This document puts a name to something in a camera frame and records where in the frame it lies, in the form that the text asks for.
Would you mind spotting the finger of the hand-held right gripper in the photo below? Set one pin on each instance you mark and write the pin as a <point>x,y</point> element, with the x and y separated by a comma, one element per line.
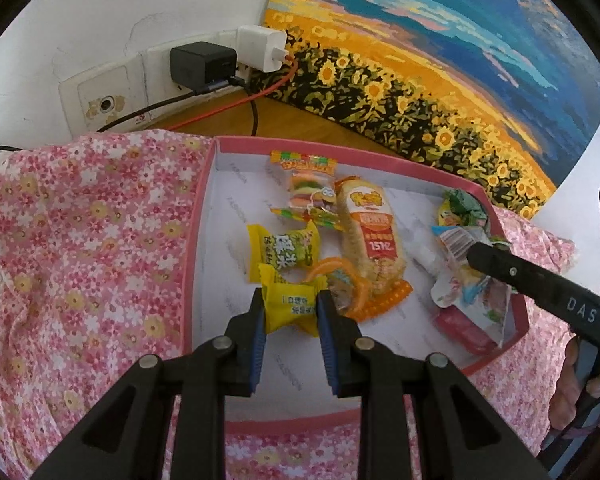
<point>505,269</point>

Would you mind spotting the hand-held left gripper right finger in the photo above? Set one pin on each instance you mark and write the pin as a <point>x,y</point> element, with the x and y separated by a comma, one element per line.
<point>327,347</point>

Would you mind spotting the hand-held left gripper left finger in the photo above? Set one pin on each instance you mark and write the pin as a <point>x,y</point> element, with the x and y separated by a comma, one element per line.
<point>257,347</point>

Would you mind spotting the purple lid pudding cup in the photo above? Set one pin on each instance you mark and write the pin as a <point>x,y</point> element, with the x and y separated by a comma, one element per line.
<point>475,300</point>

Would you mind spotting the blue white snack wrapper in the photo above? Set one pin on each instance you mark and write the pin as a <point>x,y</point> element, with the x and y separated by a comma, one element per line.
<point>455,242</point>

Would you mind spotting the green snack packet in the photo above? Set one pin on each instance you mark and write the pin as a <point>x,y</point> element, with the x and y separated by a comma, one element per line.
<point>472,202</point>

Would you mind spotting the pink cardboard box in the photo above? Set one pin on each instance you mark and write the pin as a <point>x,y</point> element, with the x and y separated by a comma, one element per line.
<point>230,270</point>

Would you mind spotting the orange rice cracker packet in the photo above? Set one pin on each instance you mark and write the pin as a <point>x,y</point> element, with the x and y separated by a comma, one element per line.
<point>372,225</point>

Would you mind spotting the person's right hand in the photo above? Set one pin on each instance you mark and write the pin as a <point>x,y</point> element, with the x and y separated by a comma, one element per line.
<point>562,395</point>

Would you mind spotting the orange clear jelly packet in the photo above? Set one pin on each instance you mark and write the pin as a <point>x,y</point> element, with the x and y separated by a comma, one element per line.
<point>342,282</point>

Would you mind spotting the pink red snack packet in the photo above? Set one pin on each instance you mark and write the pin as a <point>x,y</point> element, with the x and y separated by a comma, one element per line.
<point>462,332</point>

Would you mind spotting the yellow green candy packet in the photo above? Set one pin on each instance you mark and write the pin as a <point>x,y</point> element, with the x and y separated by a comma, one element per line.
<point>285,247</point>

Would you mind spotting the burger gummy packet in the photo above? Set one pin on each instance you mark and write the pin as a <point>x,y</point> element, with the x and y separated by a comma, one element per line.
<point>305,187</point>

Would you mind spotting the pink floral blanket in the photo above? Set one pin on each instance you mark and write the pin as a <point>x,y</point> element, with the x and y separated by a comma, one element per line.
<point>90,240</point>

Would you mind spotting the sunflower field painting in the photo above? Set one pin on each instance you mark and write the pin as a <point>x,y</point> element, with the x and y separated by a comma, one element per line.
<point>430,35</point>

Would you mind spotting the black charger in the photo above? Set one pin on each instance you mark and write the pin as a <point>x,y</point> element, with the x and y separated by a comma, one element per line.
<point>200,65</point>

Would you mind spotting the white charger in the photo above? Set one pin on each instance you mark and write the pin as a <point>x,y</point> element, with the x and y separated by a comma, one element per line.
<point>260,47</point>

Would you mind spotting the white coaxial wall socket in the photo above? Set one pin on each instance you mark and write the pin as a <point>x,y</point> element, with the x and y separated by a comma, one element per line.
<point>105,102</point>

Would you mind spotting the white wall power socket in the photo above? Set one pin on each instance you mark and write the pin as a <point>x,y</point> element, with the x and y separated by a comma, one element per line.
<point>157,67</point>

